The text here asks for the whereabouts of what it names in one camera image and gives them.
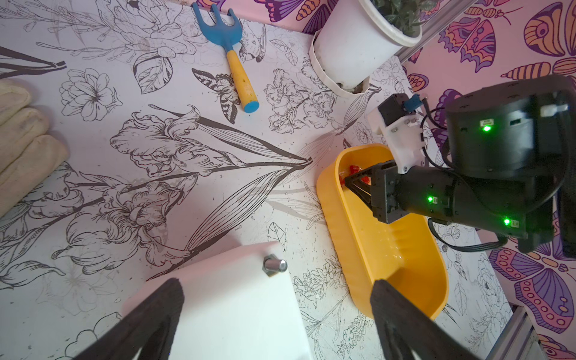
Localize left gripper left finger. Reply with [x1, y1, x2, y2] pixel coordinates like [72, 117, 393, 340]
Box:
[76, 278, 185, 359]

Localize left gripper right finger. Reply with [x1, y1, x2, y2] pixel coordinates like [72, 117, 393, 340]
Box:
[370, 280, 477, 359]

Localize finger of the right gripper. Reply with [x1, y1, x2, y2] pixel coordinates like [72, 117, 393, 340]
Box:
[345, 167, 372, 188]
[348, 186, 372, 210]

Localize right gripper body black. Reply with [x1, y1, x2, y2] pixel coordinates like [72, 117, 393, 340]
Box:
[370, 160, 455, 224]

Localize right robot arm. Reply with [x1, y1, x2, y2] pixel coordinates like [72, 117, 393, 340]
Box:
[341, 75, 575, 258]

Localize red sleeves in tray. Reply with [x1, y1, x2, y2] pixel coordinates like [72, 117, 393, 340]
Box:
[339, 165, 371, 187]

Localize white block with screws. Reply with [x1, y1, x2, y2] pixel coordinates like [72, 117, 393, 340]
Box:
[122, 241, 313, 359]

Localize steel screw right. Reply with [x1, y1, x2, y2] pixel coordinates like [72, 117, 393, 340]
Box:
[262, 254, 288, 277]

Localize yellow plastic tray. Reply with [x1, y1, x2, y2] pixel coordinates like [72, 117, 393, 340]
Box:
[316, 144, 449, 320]

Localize white pot green plant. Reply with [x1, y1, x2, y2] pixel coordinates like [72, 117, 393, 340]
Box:
[309, 1, 424, 98]

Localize blue yellow garden fork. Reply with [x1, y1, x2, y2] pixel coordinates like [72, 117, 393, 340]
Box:
[190, 2, 260, 113]

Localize beige work glove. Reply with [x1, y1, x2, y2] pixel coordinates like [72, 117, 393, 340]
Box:
[1, 80, 69, 216]

